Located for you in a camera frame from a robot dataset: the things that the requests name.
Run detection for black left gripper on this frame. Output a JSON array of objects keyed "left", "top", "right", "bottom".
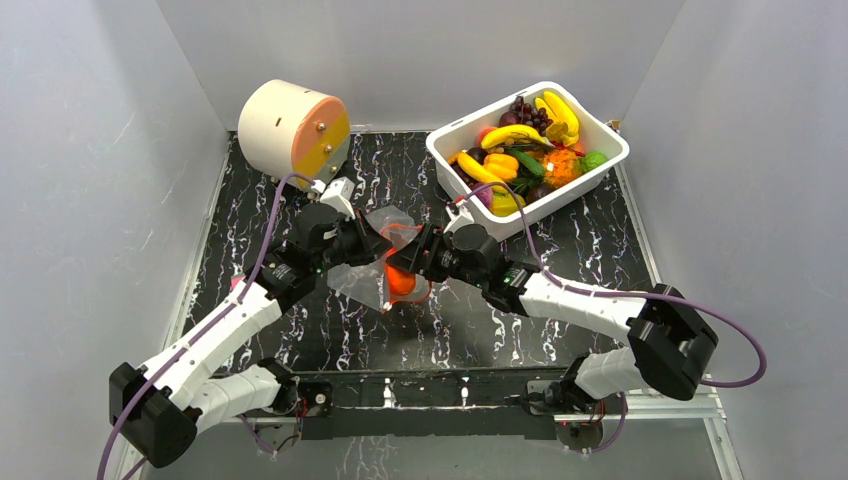
[{"left": 313, "top": 210, "right": 394, "bottom": 277}]

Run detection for clear zip bag orange zipper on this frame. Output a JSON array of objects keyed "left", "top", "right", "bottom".
[{"left": 327, "top": 206, "right": 432, "bottom": 313}]

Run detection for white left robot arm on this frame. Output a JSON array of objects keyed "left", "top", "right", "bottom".
[{"left": 108, "top": 203, "right": 402, "bottom": 468}]

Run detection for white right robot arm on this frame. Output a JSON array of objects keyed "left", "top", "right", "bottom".
[{"left": 387, "top": 224, "right": 718, "bottom": 415}]

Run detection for white plastic food bin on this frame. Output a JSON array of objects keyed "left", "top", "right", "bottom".
[{"left": 425, "top": 81, "right": 630, "bottom": 240}]

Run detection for yellow toy banana left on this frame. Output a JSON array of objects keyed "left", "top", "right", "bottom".
[{"left": 456, "top": 152, "right": 503, "bottom": 183}]

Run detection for yellow toy pepper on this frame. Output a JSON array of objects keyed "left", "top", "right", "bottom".
[{"left": 484, "top": 153, "right": 520, "bottom": 183}]

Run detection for cream cylinder orange yellow face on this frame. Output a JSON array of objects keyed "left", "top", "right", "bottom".
[{"left": 237, "top": 79, "right": 351, "bottom": 184}]

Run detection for green toy cucumber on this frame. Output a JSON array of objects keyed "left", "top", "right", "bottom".
[{"left": 506, "top": 149, "right": 546, "bottom": 178}]

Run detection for yellow toy banana centre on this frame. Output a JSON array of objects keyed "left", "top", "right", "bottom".
[{"left": 480, "top": 124, "right": 554, "bottom": 149}]

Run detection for orange netted toy fruit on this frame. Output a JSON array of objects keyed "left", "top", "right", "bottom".
[{"left": 542, "top": 150, "right": 583, "bottom": 188}]

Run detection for dark purple toy grapes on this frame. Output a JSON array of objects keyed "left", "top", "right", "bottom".
[{"left": 498, "top": 95, "right": 553, "bottom": 136}]

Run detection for yellow toy banana bunch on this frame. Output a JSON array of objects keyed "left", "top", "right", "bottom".
[{"left": 534, "top": 91, "right": 580, "bottom": 147}]

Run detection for green toy vegetable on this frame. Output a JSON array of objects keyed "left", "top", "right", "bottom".
[{"left": 580, "top": 151, "right": 608, "bottom": 174}]

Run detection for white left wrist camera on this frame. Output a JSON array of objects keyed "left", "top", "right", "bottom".
[{"left": 310, "top": 177, "right": 355, "bottom": 219}]

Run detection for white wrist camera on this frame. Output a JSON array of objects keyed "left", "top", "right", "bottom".
[
  {"left": 443, "top": 201, "right": 475, "bottom": 233},
  {"left": 310, "top": 177, "right": 355, "bottom": 219}
]

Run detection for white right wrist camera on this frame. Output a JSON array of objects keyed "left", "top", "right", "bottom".
[{"left": 443, "top": 201, "right": 475, "bottom": 233}]

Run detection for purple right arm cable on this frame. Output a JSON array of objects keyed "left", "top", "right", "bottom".
[{"left": 453, "top": 182, "right": 768, "bottom": 390}]

